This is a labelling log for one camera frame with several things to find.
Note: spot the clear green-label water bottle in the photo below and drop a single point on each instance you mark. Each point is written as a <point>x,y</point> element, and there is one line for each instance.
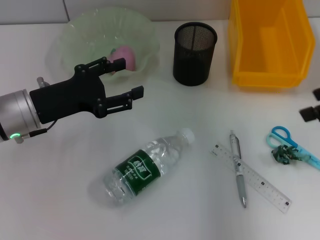
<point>160,155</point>

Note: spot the light blue scissors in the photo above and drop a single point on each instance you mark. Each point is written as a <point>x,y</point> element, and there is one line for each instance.
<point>287,140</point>

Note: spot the pink peach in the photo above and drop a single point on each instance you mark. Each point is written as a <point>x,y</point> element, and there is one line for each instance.
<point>127,56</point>

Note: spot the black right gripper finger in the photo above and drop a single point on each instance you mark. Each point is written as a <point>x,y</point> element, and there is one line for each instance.
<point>311,114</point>
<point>317,94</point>

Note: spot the transparent plastic ruler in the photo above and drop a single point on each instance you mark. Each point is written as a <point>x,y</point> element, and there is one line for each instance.
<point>265,186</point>

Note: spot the silver retractable pen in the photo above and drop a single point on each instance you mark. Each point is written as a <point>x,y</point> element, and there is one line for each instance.
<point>241,185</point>

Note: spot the black mesh pen holder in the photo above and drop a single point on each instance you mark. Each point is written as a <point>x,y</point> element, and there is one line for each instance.
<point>193,62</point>

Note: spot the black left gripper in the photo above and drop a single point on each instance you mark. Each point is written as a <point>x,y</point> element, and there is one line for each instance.
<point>67,97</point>

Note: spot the yellow plastic bin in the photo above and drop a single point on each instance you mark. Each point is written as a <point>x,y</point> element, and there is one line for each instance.
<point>252,57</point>

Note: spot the green plastic wrapper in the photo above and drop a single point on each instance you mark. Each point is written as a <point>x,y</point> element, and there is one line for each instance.
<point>283,153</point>

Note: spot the translucent green fruit bowl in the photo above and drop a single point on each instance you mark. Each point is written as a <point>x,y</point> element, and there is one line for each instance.
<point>75,32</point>

